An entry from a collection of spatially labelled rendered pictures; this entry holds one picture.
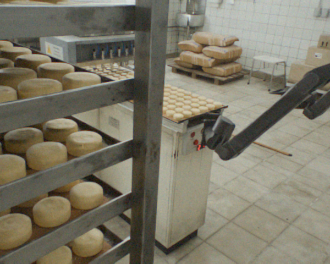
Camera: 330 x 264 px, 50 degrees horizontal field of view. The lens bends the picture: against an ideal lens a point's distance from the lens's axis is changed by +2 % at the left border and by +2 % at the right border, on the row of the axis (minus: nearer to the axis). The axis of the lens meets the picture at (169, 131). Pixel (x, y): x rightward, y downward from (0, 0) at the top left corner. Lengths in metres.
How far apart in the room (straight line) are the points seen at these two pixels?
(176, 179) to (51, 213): 1.41
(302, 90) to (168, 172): 0.96
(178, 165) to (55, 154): 1.42
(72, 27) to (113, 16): 0.05
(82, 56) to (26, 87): 1.78
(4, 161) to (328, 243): 2.37
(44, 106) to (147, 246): 0.30
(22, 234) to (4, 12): 0.27
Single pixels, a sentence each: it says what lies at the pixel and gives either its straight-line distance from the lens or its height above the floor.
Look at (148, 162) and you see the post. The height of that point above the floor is 1.31.
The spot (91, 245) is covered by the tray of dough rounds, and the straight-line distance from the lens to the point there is 0.60.
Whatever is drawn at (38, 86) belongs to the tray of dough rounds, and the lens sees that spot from 0.45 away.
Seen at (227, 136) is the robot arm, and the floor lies 1.03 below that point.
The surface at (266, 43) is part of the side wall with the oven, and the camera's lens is 6.29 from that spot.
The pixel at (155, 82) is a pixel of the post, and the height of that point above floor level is 1.43.
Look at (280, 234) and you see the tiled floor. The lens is 2.58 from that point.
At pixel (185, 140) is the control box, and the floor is 0.79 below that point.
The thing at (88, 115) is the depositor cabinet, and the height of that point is 0.72.
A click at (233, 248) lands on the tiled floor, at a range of 2.37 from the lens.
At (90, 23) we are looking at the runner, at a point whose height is 1.50.
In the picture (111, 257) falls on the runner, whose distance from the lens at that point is 0.59.
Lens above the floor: 1.55
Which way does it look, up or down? 24 degrees down
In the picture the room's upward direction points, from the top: 4 degrees clockwise
